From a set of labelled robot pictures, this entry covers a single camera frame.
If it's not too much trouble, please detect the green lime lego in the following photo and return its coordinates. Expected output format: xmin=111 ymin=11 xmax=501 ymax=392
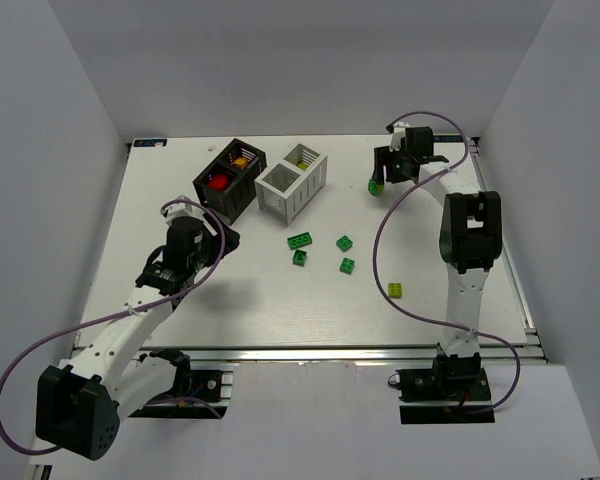
xmin=367 ymin=179 xmax=384 ymax=197

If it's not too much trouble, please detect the red curved lego brick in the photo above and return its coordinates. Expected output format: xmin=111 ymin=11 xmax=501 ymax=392
xmin=208 ymin=173 xmax=231 ymax=192

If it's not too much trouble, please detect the orange long lego brick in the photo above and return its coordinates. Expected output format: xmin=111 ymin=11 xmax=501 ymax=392
xmin=231 ymin=156 xmax=250 ymax=170

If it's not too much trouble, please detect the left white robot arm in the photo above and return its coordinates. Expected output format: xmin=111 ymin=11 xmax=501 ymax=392
xmin=35 ymin=214 xmax=240 ymax=460

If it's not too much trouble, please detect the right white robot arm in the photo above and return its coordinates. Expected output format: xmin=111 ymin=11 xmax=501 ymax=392
xmin=368 ymin=122 xmax=503 ymax=386

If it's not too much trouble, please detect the right blue corner label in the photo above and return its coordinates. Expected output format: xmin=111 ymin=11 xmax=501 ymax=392
xmin=433 ymin=134 xmax=464 ymax=143

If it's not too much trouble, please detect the blue corner label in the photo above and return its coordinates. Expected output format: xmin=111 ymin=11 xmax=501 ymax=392
xmin=433 ymin=134 xmax=464 ymax=143
xmin=132 ymin=138 xmax=167 ymax=148

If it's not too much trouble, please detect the black slotted container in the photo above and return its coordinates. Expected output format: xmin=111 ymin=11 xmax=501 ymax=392
xmin=193 ymin=138 xmax=267 ymax=225

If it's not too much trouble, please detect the white slotted container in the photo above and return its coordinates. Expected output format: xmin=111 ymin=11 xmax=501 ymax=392
xmin=255 ymin=143 xmax=328 ymax=226

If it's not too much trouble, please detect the green upturned square lego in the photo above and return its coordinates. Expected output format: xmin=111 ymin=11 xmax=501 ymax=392
xmin=292 ymin=249 xmax=308 ymax=267

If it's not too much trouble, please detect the green long lego brick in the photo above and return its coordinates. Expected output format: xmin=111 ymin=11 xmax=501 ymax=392
xmin=287 ymin=232 xmax=313 ymax=250

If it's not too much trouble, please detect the green square lego upper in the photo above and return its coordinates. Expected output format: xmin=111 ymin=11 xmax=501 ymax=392
xmin=336 ymin=235 xmax=353 ymax=252

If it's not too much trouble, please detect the green square lego lower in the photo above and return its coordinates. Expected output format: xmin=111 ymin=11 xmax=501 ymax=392
xmin=339 ymin=257 xmax=356 ymax=275

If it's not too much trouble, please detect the left blue corner label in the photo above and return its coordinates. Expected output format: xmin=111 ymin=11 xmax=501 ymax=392
xmin=132 ymin=138 xmax=167 ymax=148

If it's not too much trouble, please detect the lime square lego brick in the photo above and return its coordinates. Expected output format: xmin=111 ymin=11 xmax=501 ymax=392
xmin=387 ymin=282 xmax=403 ymax=299

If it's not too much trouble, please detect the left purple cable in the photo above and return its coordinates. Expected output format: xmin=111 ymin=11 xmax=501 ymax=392
xmin=0 ymin=198 xmax=227 ymax=456

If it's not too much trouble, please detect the purple cable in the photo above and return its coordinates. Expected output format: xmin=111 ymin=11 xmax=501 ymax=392
xmin=372 ymin=110 xmax=522 ymax=412
xmin=0 ymin=198 xmax=227 ymax=456

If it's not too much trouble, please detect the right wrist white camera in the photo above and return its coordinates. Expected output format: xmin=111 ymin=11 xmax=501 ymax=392
xmin=389 ymin=122 xmax=409 ymax=152

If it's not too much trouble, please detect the wrist white camera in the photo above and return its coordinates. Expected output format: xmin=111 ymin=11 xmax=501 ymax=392
xmin=389 ymin=122 xmax=409 ymax=152
xmin=160 ymin=195 xmax=195 ymax=225

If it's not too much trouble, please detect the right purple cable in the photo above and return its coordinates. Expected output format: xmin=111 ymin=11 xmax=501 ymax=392
xmin=372 ymin=110 xmax=522 ymax=412

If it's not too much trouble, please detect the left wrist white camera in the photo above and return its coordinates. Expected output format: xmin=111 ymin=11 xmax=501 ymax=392
xmin=160 ymin=195 xmax=195 ymax=225

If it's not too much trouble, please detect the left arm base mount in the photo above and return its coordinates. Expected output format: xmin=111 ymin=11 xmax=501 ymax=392
xmin=128 ymin=349 xmax=233 ymax=420

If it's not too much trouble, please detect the aluminium table front rail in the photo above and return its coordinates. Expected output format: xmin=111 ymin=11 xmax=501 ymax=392
xmin=69 ymin=344 xmax=446 ymax=364

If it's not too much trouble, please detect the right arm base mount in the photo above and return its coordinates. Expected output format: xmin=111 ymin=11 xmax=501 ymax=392
xmin=387 ymin=351 xmax=495 ymax=425

